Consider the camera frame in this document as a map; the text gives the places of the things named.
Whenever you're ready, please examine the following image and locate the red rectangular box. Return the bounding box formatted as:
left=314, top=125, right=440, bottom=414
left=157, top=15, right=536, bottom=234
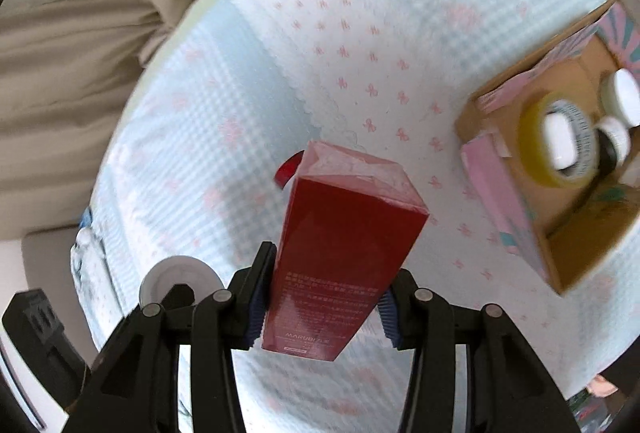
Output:
left=262, top=141, right=428, bottom=361

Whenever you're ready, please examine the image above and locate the red capped silver jar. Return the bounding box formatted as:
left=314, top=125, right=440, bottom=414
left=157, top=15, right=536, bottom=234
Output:
left=273, top=150, right=304, bottom=190

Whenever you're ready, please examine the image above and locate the person's right hand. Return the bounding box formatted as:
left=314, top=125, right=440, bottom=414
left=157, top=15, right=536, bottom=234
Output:
left=586, top=375, right=618, bottom=398

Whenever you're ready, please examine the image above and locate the pink cardboard box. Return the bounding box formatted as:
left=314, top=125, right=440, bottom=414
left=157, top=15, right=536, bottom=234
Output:
left=455, top=0, right=639, bottom=293

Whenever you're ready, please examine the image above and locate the yellow tape roll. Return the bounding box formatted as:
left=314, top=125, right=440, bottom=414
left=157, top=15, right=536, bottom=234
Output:
left=516, top=92, right=598, bottom=190

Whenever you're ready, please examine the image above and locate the small dark bottle white cap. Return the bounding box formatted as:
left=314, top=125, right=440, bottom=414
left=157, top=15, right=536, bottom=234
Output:
left=594, top=116, right=631, bottom=174

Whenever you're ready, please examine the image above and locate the green mattress sheet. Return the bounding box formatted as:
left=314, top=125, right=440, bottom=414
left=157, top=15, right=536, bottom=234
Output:
left=119, top=0, right=342, bottom=125

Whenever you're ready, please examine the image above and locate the large white capped jar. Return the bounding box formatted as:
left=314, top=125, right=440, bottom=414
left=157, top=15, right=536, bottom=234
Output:
left=600, top=68, right=640, bottom=129

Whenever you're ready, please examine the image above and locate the beige curtain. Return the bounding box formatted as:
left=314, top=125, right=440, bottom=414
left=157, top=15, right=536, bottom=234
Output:
left=1, top=0, right=194, bottom=240

